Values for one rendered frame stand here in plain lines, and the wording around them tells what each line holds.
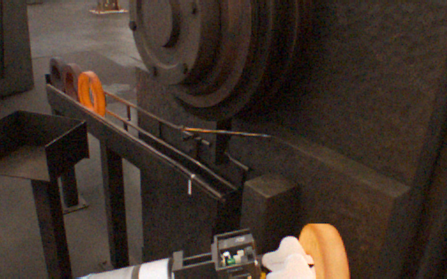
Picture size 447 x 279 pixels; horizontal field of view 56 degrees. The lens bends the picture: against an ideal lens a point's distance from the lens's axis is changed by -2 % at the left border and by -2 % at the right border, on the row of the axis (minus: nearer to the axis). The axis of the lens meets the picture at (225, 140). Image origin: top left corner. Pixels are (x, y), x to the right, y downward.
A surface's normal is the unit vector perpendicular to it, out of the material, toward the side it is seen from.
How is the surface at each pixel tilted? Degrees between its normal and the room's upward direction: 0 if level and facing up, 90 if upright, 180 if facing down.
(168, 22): 90
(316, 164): 90
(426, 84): 90
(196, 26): 90
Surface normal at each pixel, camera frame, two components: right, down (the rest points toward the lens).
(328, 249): 0.08, -0.72
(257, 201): -0.78, 0.24
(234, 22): 0.21, 0.37
